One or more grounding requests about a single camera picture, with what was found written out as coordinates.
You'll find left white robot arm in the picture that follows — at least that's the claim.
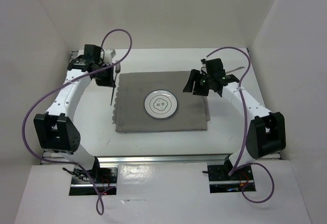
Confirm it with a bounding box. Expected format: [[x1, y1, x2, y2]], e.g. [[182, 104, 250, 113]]
[[33, 44, 116, 183]]

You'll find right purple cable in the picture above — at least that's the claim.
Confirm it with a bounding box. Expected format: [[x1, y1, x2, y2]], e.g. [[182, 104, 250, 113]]
[[204, 46, 274, 204]]

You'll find purple cable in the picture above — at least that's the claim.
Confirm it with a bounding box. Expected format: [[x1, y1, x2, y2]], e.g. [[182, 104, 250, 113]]
[[21, 29, 133, 216], [204, 46, 274, 204]]

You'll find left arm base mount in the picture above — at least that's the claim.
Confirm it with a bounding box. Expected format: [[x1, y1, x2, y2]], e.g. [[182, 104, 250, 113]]
[[62, 167, 118, 196]]

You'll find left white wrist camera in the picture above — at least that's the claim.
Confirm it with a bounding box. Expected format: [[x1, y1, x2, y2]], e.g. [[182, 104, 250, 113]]
[[101, 49, 116, 65]]

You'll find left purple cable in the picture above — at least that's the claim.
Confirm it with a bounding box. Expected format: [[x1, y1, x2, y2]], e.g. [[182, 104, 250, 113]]
[[21, 29, 133, 216]]

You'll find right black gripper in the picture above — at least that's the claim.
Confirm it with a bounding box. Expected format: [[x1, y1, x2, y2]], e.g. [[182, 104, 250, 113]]
[[182, 69, 213, 96]]

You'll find dark metal fork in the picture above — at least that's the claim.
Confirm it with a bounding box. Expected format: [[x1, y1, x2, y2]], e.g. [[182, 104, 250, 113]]
[[110, 63, 121, 105]]

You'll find grey cloth placemat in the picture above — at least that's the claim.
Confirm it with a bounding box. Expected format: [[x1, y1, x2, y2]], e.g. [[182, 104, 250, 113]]
[[112, 71, 210, 133]]

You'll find white patterned plate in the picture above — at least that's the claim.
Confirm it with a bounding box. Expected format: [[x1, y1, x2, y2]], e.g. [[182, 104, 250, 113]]
[[144, 90, 178, 120]]

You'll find aluminium front rail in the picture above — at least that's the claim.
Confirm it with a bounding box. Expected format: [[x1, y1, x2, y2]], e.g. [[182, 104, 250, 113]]
[[40, 152, 281, 170]]

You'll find grey table knife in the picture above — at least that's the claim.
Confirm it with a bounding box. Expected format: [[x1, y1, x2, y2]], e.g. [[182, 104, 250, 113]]
[[226, 66, 245, 73]]

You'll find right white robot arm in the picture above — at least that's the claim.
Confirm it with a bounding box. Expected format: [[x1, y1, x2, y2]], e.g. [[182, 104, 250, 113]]
[[183, 58, 286, 179]]

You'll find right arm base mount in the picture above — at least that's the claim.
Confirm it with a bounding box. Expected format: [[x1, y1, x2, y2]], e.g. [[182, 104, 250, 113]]
[[202, 165, 256, 193]]

